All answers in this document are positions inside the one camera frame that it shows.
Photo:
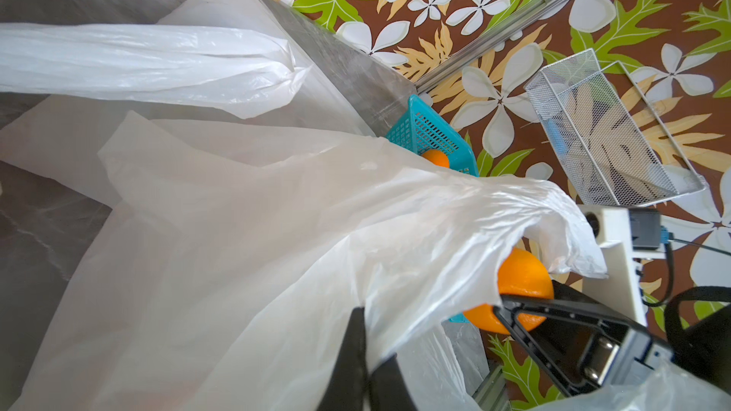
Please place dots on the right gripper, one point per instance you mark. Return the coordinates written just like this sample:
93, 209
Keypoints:
580, 344

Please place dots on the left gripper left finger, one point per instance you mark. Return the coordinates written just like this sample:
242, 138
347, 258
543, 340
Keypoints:
349, 379

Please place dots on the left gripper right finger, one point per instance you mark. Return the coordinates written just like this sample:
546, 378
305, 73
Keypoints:
387, 388

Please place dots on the orange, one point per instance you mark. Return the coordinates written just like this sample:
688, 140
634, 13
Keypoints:
437, 157
521, 274

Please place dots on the teal plastic basket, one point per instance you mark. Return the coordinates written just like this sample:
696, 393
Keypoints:
422, 129

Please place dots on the printed white plastic bag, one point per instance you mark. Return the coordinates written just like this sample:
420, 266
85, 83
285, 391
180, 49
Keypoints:
242, 72

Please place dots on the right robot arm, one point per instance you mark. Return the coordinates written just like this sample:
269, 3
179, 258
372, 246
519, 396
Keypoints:
698, 331

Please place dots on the blue object in basket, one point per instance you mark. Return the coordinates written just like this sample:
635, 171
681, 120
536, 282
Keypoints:
555, 137

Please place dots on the flat white plastic bag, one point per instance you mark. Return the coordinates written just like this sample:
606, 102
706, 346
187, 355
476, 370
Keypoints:
59, 139

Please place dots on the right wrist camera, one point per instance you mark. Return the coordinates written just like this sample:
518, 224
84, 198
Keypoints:
626, 236

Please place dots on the white wire basket right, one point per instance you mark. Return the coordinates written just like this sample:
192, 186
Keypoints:
619, 150

